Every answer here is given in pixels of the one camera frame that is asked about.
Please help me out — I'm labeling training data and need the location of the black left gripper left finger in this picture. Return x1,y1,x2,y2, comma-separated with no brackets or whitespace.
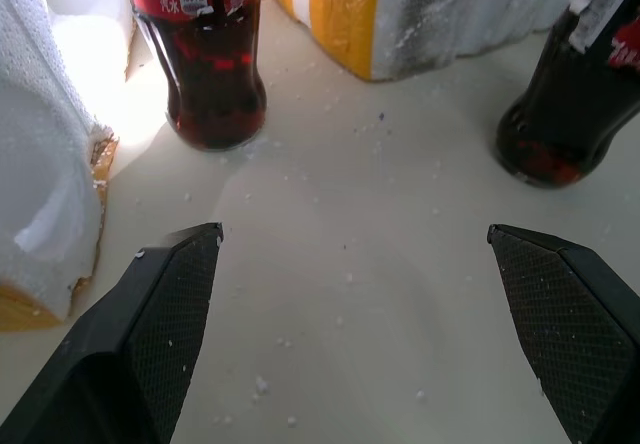
0,221,225,444

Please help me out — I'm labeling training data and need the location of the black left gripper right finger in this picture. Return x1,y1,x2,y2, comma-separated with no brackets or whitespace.
487,223,640,444

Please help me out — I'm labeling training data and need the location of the cola bottle with torn label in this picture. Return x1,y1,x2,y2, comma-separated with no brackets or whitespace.
495,0,640,188

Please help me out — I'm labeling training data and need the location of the cola bottle with red label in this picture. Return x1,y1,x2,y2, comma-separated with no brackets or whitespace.
123,0,268,152

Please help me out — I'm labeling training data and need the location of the white foam block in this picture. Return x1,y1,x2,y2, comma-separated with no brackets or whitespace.
263,0,604,83
0,0,139,333

